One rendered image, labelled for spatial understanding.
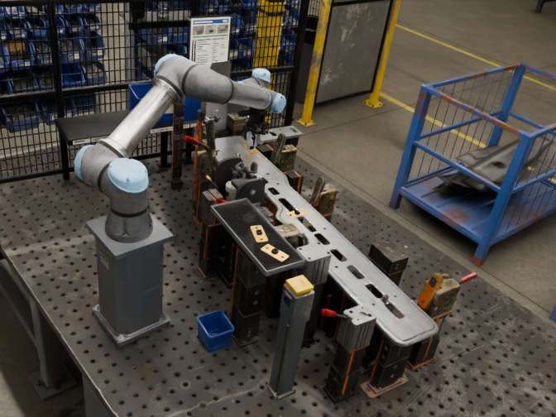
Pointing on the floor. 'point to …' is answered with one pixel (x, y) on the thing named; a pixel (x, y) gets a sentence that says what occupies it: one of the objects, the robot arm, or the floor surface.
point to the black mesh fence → (127, 69)
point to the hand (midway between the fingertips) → (251, 146)
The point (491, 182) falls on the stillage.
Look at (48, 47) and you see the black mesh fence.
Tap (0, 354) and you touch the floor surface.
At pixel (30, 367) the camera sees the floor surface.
